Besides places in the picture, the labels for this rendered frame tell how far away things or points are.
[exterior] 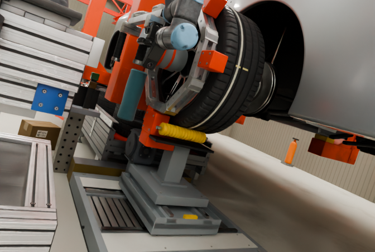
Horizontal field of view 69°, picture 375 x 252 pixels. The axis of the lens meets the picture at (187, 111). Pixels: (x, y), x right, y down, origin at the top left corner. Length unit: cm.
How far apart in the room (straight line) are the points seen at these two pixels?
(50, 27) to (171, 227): 91
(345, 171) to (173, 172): 433
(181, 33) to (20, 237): 71
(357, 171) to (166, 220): 446
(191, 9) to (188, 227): 93
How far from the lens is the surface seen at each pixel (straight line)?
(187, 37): 82
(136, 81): 140
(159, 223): 125
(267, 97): 151
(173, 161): 144
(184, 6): 86
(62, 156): 187
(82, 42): 90
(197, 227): 137
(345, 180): 549
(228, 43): 117
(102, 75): 365
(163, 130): 125
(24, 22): 90
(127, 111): 141
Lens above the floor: 68
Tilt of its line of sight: 3 degrees down
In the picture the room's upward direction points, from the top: 18 degrees clockwise
